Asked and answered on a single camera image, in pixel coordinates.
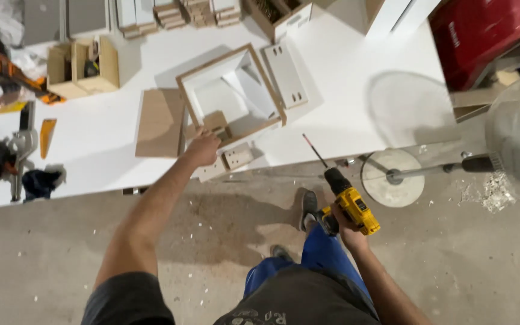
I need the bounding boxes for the person's right hand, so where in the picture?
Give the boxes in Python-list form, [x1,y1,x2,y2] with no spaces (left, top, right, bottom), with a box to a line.
[330,204,370,252]

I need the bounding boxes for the person's left hand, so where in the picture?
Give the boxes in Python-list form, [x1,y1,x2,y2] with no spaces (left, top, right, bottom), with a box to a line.
[183,128,223,168]

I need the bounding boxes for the yellow black cordless drill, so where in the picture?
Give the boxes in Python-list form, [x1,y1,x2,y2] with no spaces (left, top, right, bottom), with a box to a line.
[302,133,382,237]

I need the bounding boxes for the white wooden drawer box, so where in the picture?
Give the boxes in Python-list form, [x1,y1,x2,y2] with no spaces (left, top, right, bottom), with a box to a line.
[175,43,287,149]

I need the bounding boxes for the small wooden block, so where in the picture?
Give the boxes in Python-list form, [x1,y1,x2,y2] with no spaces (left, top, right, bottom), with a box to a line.
[202,110,234,141]

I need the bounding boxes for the person's grey shoe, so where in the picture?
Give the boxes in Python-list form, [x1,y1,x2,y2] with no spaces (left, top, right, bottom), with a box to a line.
[299,189,319,233]
[269,244,294,263]

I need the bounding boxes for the white drilled strip piece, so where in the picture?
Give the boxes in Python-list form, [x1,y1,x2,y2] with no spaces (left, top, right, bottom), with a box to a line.
[196,158,228,183]

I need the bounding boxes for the small white drilled block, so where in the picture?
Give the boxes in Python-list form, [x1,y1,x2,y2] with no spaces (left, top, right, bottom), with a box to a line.
[222,144,255,171]

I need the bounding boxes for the person's blue trousers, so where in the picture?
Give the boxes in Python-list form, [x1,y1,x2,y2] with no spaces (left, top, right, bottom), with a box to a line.
[243,223,373,308]

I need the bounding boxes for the brown fibreboard panel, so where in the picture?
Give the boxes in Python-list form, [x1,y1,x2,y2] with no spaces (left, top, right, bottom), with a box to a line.
[135,88,187,159]

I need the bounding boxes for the person's dark shirt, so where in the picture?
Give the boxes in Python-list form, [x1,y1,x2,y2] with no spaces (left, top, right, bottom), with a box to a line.
[81,264,381,325]

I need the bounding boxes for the white panel with slots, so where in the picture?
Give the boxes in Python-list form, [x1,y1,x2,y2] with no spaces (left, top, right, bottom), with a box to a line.
[263,43,309,109]

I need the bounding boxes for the small open wooden box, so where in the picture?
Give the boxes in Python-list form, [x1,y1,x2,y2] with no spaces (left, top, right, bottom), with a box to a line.
[46,36,120,100]

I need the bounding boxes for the stacks of wooden pieces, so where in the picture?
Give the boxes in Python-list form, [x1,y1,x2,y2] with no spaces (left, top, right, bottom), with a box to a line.
[116,0,243,39]

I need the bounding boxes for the wooden box with screws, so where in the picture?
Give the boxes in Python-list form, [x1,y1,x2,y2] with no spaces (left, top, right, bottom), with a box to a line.
[244,0,313,43]

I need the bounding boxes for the orange wedge piece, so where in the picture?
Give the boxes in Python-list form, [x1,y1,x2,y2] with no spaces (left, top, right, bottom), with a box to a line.
[40,118,57,159]

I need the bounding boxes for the sawdust pile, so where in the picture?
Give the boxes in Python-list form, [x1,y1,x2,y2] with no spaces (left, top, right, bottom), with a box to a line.
[459,172,517,214]

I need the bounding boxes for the grey panel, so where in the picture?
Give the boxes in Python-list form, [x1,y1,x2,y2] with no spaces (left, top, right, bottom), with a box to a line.
[23,0,67,46]
[67,0,109,38]

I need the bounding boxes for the dark blue cloth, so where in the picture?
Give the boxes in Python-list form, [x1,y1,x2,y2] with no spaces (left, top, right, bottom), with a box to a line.
[22,167,67,202]

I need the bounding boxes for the wooden offcut boards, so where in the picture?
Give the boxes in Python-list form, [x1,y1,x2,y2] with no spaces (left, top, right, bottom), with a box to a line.
[450,68,520,123]

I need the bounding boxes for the metal clamp tool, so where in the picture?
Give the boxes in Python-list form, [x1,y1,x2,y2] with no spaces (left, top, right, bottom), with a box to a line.
[0,129,39,202]

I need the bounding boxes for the orange black power tool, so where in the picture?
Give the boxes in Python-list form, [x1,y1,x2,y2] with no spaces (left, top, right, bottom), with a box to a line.
[0,38,67,106]

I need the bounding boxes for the tall white board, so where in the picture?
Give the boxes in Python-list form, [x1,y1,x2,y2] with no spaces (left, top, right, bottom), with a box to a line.
[365,0,441,37]

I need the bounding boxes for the crumpled clear plastic wrap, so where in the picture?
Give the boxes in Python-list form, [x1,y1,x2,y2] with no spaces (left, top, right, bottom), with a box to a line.
[0,0,48,79]

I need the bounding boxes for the red case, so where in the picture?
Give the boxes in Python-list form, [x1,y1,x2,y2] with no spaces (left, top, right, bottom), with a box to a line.
[428,0,520,92]

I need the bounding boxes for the grey pedestal fan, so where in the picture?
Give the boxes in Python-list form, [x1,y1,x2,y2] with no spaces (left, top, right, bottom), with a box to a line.
[360,72,520,209]

